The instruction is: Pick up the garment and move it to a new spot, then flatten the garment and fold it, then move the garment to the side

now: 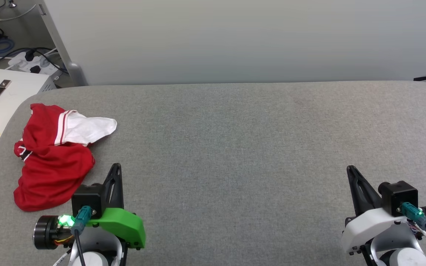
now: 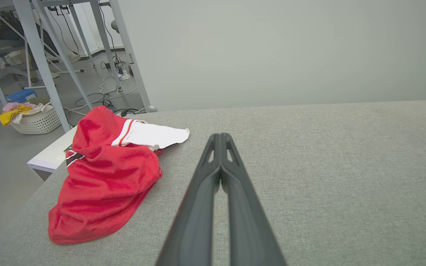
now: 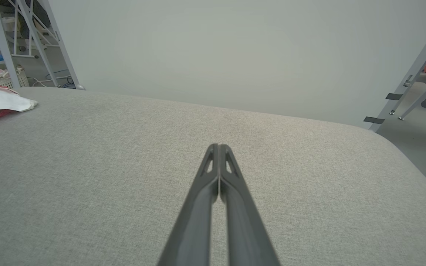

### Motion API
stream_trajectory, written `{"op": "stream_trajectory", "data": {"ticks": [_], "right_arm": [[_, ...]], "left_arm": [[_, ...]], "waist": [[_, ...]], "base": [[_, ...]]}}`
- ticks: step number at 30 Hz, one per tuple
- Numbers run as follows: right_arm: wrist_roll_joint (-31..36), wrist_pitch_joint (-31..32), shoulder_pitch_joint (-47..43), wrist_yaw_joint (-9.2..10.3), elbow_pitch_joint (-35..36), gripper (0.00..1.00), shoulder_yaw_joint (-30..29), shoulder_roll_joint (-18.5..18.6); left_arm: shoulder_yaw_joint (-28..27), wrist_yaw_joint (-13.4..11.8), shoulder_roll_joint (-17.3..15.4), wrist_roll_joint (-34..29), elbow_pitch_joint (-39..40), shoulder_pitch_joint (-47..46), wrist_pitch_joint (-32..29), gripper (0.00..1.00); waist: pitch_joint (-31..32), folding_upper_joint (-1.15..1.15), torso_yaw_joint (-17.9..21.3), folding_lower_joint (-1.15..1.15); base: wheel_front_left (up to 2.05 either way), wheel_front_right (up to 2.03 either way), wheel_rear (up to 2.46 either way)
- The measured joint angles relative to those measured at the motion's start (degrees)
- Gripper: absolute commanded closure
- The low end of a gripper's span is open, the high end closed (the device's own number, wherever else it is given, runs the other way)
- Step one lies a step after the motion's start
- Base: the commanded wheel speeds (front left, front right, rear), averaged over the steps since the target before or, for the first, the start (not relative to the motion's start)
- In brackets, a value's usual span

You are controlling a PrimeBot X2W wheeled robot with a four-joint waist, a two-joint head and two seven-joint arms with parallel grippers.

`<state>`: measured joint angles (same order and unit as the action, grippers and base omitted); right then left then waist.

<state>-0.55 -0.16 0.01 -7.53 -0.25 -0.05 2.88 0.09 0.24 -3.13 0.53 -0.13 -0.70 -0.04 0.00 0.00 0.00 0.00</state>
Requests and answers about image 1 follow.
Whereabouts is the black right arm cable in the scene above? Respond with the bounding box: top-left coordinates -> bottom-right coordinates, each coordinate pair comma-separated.
400,202 -> 426,255

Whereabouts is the blue coiled cable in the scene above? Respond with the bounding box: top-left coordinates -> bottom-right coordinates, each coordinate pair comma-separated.
0,35 -> 15,57

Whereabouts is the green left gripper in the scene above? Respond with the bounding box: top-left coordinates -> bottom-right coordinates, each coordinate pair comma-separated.
86,163 -> 146,249

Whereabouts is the white cable label tag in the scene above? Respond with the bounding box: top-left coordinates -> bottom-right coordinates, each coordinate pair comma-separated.
53,251 -> 71,266

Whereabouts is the white power strip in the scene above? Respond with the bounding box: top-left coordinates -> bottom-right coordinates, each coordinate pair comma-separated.
7,51 -> 63,81

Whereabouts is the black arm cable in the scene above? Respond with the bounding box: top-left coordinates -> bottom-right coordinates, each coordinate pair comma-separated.
71,206 -> 94,266
400,202 -> 426,255

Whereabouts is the grey partition post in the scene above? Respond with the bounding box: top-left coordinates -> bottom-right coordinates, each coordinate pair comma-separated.
37,0 -> 88,87

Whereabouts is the white floor cable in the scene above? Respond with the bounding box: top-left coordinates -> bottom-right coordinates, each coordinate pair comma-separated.
0,4 -> 37,21

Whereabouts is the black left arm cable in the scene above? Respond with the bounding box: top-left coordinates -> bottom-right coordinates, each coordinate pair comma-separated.
71,206 -> 94,266

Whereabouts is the white equipment box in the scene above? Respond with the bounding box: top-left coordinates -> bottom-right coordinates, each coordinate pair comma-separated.
0,67 -> 56,170

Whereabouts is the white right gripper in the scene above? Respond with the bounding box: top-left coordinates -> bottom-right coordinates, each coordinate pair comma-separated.
341,166 -> 421,256

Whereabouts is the red and white jersey shirt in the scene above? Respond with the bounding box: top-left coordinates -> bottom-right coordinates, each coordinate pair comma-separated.
13,103 -> 118,212

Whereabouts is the white partition panel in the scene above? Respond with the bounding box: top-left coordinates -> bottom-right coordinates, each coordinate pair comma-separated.
43,0 -> 426,86

